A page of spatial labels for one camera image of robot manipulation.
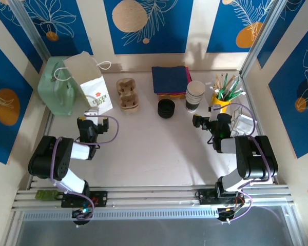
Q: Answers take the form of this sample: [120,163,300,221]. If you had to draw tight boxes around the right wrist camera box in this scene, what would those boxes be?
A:
[209,104,222,121]

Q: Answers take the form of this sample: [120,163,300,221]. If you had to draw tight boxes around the bent thin wire rack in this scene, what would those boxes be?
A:
[230,104,247,116]

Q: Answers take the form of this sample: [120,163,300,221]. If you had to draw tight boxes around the white paper carry bag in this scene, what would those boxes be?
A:
[53,50,113,115]

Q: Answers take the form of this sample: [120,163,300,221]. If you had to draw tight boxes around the mint green case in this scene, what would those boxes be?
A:
[37,56,76,116]

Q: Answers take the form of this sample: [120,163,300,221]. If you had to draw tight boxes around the clear plastic pouch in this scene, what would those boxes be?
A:
[230,112,258,138]

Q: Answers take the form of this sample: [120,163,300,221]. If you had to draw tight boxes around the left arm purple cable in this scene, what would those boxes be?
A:
[51,114,119,221]

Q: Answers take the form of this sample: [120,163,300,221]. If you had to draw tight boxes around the yellow stirrer cup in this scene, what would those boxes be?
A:
[210,92,233,114]

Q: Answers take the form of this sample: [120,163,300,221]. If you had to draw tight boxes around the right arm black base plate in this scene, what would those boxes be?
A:
[197,188,247,206]

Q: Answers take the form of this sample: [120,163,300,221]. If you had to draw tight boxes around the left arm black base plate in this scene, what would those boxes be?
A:
[61,191,108,208]

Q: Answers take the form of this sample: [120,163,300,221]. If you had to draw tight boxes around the green terminal block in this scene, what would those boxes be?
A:
[35,190,63,201]

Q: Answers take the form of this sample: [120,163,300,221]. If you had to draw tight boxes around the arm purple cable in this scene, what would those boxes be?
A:
[212,103,257,221]
[51,114,119,221]

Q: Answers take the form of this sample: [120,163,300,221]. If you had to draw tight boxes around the stacked paper cups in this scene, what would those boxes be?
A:
[185,80,206,114]

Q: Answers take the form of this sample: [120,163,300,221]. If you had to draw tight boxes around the grey metal sheet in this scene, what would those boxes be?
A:
[15,204,305,246]

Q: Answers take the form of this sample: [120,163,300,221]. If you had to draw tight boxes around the navy napkin stack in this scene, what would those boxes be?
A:
[151,66,190,95]

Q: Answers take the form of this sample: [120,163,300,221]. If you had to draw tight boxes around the blue floral wall poster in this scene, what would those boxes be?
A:
[0,5,44,74]
[22,0,94,56]
[206,0,275,54]
[256,0,308,69]
[0,37,34,165]
[268,24,308,159]
[104,0,195,55]

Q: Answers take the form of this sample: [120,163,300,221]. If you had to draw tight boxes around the slotted grey cable duct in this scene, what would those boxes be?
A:
[22,208,220,221]

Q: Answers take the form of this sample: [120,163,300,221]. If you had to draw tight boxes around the green wrapped straw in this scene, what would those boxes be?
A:
[227,88,246,101]
[221,73,229,99]
[225,75,241,100]

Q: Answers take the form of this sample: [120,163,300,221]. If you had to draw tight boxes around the yellow napkin stack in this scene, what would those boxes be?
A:
[158,92,187,101]

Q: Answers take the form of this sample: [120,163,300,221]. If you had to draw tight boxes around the aluminium frame rail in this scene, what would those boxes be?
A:
[11,184,296,212]

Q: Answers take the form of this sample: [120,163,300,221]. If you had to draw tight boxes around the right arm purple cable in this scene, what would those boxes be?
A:
[212,103,257,221]

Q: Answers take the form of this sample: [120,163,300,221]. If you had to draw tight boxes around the aluminium corner post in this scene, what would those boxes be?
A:
[240,0,285,77]
[9,0,52,68]

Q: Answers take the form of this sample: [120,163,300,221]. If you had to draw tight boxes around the stacked black cup lids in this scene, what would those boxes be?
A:
[158,99,176,119]

